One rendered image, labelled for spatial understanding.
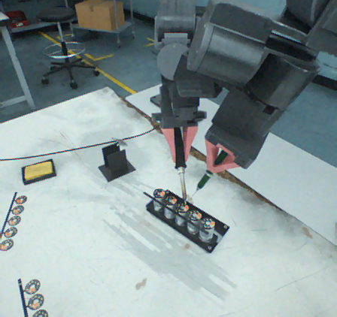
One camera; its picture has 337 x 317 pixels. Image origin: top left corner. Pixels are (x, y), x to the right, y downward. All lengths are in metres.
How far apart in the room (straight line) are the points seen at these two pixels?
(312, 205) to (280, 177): 0.09
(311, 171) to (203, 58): 0.55
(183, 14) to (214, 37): 0.27
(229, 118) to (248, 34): 0.10
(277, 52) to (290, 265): 0.40
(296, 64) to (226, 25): 0.08
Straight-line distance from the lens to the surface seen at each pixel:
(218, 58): 0.27
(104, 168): 0.69
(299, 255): 0.59
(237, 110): 0.31
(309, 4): 0.27
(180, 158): 0.54
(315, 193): 0.70
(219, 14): 0.27
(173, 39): 0.44
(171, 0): 0.55
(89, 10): 3.89
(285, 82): 0.29
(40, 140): 0.84
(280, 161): 0.75
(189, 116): 0.44
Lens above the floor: 1.22
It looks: 41 degrees down
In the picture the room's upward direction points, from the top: straight up
